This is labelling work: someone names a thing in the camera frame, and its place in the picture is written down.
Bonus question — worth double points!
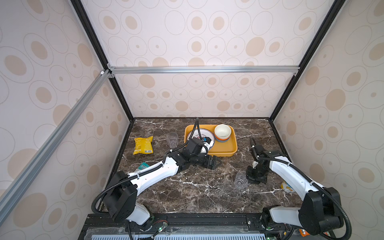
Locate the clear cup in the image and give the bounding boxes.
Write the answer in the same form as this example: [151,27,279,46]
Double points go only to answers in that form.
[234,171,250,190]
[166,133,179,149]

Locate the orange white bowl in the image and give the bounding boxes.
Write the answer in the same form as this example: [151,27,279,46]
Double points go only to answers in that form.
[215,136,230,143]

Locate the cream white bowl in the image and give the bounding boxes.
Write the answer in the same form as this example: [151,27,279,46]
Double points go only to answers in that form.
[214,124,232,139]

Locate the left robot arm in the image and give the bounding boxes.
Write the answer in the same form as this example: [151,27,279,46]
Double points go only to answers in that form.
[91,137,221,226]

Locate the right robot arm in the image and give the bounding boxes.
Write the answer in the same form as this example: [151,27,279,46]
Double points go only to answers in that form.
[246,138,352,240]

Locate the yellow plastic bin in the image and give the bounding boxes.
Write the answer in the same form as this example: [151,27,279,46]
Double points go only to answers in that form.
[200,125,238,157]

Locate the yellow snack bag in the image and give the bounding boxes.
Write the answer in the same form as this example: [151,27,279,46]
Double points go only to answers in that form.
[133,136,154,155]

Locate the teal packet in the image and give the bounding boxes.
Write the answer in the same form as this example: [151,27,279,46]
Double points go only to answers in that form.
[135,163,150,172]

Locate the orange snack packet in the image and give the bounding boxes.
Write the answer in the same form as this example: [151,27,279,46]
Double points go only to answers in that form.
[299,229,310,237]

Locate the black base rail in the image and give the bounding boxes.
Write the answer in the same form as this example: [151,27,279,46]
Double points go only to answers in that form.
[79,212,337,240]

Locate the horizontal aluminium rail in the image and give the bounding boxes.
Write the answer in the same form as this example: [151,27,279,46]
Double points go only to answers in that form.
[110,65,300,75]

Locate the diagonal aluminium rail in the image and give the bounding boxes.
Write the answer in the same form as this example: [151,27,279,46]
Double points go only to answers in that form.
[1,69,111,225]

